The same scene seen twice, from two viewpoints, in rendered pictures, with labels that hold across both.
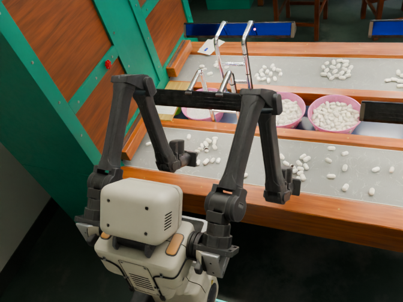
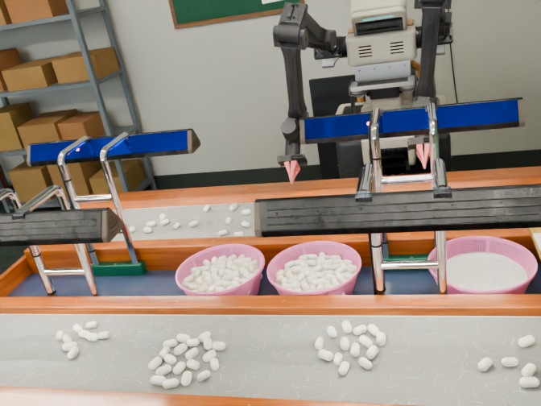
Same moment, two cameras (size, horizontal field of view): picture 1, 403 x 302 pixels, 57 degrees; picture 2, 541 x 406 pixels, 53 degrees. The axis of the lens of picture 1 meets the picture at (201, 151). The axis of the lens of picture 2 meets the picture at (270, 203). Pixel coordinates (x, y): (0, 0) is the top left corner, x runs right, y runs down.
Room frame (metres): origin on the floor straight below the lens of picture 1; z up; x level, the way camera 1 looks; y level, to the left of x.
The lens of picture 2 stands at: (2.64, -0.91, 1.58)
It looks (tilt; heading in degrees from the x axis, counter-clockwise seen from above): 25 degrees down; 164
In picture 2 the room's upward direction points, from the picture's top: 10 degrees counter-clockwise
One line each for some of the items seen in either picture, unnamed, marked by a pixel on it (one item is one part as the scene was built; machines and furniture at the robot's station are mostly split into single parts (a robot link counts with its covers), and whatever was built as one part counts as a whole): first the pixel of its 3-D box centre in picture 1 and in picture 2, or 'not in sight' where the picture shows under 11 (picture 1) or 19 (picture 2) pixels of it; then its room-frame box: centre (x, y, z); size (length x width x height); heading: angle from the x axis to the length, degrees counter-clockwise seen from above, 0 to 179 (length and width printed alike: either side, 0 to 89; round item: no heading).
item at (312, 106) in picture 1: (334, 118); (223, 279); (1.25, -0.70, 0.72); 0.27 x 0.27 x 0.10
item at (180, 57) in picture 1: (179, 57); not in sight; (2.07, -0.06, 0.83); 0.30 x 0.06 x 0.07; 147
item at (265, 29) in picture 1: (237, 28); (406, 207); (1.78, -0.39, 1.08); 0.62 x 0.08 x 0.07; 57
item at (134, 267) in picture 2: not in sight; (111, 204); (0.85, -0.95, 0.90); 0.20 x 0.19 x 0.45; 57
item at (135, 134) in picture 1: (135, 135); not in sight; (1.50, 0.31, 0.83); 0.30 x 0.06 x 0.07; 147
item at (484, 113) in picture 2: (204, 97); (406, 120); (1.31, -0.09, 1.08); 0.62 x 0.08 x 0.07; 57
